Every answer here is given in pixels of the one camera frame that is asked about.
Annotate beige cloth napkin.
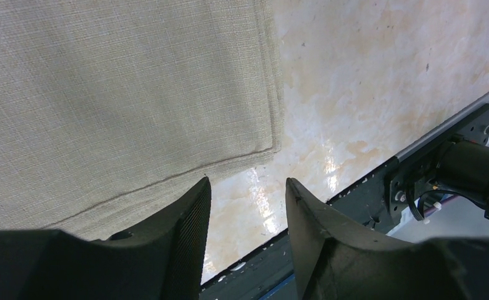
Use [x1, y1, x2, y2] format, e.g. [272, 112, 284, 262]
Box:
[0, 1, 284, 239]

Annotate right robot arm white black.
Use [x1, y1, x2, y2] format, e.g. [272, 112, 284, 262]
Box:
[404, 140, 489, 221]

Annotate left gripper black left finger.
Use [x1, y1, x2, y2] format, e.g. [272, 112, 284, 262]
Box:
[0, 177, 212, 299]

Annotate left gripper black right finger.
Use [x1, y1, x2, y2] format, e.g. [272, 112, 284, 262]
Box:
[285, 178, 489, 299]

